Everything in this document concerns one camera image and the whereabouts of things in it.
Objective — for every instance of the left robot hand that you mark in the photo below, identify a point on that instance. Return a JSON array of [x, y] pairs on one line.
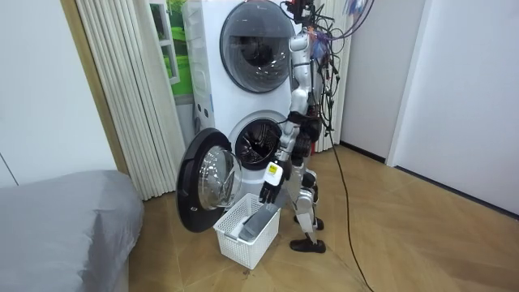
[[273, 174]]

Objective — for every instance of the grey cloth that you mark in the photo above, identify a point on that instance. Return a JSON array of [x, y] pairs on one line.
[[257, 223]]

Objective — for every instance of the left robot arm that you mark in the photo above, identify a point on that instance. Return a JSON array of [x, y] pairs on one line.
[[301, 65]]

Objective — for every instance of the robot legs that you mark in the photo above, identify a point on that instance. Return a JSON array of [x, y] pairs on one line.
[[305, 203]]

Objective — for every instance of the robot body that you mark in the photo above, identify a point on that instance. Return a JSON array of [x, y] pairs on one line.
[[314, 125]]

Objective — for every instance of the white plastic laundry basket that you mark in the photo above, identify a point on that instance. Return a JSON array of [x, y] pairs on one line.
[[247, 251]]

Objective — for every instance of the round black washer door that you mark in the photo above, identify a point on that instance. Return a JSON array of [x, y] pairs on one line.
[[190, 178]]

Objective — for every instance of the white stacked washing machines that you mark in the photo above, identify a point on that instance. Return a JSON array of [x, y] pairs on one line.
[[219, 97]]

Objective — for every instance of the white pleated folding curtain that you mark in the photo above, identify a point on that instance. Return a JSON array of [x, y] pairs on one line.
[[134, 101]]

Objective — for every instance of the grey bed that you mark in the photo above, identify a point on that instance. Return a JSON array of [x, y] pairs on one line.
[[61, 231]]

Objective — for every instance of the green wall poster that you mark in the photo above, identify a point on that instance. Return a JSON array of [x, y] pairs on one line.
[[182, 69]]

